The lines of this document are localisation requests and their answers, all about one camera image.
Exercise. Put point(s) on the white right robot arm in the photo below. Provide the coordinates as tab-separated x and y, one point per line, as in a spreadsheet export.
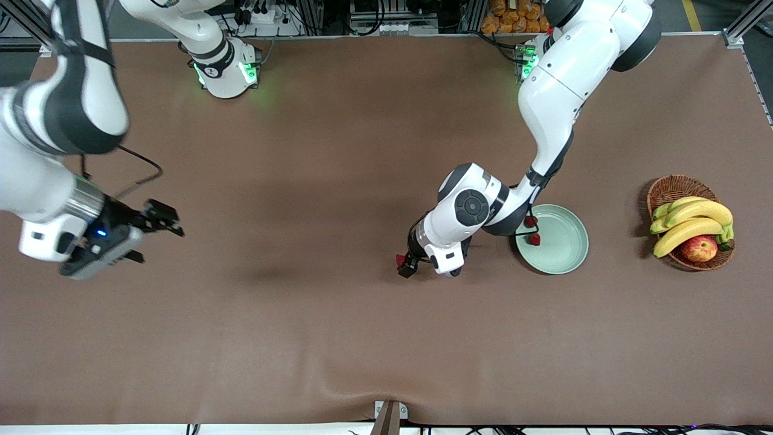
30	181

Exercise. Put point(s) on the metal table bracket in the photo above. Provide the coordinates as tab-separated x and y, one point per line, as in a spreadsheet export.
389	420

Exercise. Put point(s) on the light green plate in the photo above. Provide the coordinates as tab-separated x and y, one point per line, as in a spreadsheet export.
561	248

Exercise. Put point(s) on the aluminium frame post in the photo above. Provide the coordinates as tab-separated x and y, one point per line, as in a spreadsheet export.
18	17
746	21

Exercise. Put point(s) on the red apple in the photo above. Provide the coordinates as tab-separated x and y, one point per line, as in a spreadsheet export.
699	248

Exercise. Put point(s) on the white terminal strip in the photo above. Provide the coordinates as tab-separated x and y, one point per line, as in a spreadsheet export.
404	28

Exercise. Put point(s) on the greenish yellow banana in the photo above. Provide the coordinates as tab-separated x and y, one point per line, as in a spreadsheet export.
657	226
682	201

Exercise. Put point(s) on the brown wicker basket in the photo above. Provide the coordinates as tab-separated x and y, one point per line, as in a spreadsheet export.
682	186

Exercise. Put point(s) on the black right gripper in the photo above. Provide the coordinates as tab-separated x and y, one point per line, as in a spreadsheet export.
119	215

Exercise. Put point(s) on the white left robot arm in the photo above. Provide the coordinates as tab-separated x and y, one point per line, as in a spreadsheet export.
561	90

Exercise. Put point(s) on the brown bread roll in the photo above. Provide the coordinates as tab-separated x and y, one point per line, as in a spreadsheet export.
519	24
489	25
533	25
506	26
498	6

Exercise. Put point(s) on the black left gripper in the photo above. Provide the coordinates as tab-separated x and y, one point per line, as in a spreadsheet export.
415	243

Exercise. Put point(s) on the white power strip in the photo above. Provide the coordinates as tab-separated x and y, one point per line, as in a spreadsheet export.
266	18

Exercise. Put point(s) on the brown table cloth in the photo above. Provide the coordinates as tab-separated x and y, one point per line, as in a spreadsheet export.
338	181

